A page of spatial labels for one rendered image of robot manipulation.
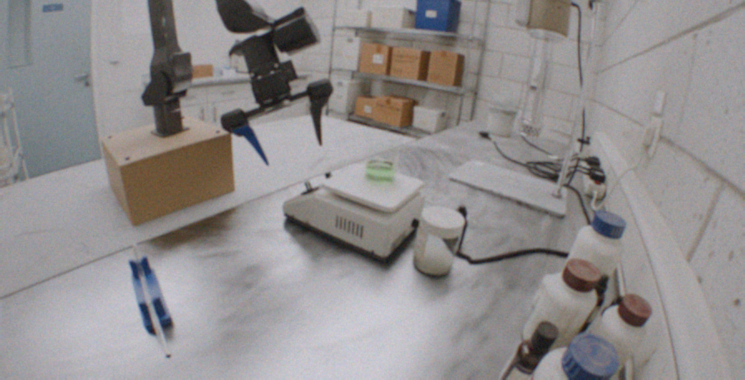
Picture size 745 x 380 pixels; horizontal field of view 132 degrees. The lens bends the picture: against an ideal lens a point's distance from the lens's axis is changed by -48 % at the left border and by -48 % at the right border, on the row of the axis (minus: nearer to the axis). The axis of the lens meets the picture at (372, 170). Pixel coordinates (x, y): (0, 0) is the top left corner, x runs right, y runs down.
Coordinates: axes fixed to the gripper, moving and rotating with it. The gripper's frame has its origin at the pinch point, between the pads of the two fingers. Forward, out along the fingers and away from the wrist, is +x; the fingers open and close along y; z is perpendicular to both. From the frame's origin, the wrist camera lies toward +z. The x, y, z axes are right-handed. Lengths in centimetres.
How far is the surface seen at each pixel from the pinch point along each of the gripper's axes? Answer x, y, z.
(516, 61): -17, 199, -151
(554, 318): 28.0, 16.7, 30.5
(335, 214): 13.6, 2.3, 7.0
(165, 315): 14.9, -20.4, 19.9
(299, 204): 10.9, -2.0, 2.2
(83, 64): -145, -150, -185
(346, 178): 9.5, 6.0, 4.3
